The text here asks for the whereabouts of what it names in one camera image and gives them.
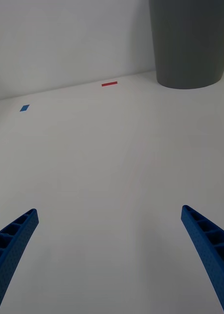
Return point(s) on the grey plastic waste bin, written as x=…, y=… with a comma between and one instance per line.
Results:
x=190, y=49

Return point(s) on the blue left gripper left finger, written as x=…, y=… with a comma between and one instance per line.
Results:
x=16, y=247

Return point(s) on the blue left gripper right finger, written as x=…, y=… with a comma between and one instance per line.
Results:
x=210, y=247

